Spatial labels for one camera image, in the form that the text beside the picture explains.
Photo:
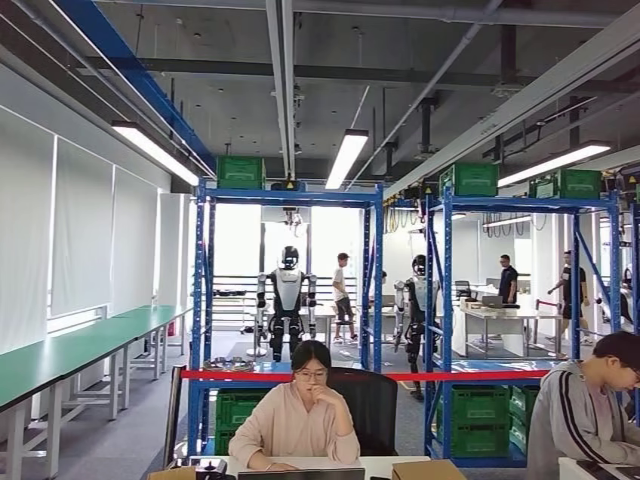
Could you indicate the blue steel shelf rack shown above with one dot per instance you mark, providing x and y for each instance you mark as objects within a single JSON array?
[
  {"x": 196, "y": 298},
  {"x": 446, "y": 298},
  {"x": 635, "y": 298}
]

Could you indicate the round metal part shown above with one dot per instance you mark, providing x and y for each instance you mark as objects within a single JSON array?
[{"x": 227, "y": 364}]

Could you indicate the green-topped workbench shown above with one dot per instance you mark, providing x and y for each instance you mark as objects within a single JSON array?
[{"x": 75, "y": 351}]

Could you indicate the person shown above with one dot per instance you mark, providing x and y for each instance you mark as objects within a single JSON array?
[
  {"x": 509, "y": 281},
  {"x": 341, "y": 285},
  {"x": 570, "y": 285},
  {"x": 575, "y": 424},
  {"x": 285, "y": 424}
]

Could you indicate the silver black humanoid robot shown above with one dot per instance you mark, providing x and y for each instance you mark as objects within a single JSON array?
[
  {"x": 287, "y": 291},
  {"x": 415, "y": 311}
]

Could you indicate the black yellow hoist box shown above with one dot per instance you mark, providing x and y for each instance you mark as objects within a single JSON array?
[{"x": 287, "y": 186}]

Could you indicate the long ceiling light bar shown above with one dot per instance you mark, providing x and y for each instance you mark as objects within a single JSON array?
[
  {"x": 346, "y": 159},
  {"x": 155, "y": 154},
  {"x": 555, "y": 163}
]

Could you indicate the green plastic crate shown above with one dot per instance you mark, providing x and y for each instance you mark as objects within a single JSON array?
[
  {"x": 480, "y": 440},
  {"x": 524, "y": 401},
  {"x": 518, "y": 437},
  {"x": 470, "y": 180},
  {"x": 235, "y": 411},
  {"x": 480, "y": 405},
  {"x": 544, "y": 187},
  {"x": 580, "y": 184},
  {"x": 240, "y": 173}
]

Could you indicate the black office chair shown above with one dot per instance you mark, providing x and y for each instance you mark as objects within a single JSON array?
[{"x": 375, "y": 411}]

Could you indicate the red barrier tape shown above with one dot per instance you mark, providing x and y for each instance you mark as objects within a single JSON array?
[{"x": 450, "y": 376}]

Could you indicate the white roller blind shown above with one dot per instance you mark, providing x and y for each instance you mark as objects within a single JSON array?
[
  {"x": 135, "y": 245},
  {"x": 25, "y": 232},
  {"x": 82, "y": 232}
]

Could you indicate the white work table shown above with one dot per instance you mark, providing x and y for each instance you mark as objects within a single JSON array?
[{"x": 500, "y": 314}]

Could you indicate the closed cardboard box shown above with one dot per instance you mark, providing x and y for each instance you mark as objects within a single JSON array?
[{"x": 425, "y": 472}]

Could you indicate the blue ceiling beam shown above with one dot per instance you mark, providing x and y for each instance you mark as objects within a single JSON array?
[{"x": 130, "y": 66}]

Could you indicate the open cardboard box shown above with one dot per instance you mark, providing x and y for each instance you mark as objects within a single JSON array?
[{"x": 170, "y": 474}]

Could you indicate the grey overhead rail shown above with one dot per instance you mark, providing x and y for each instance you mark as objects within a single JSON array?
[
  {"x": 550, "y": 93},
  {"x": 281, "y": 86}
]

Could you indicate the black barrier post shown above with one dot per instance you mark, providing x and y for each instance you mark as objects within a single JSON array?
[{"x": 172, "y": 424}]

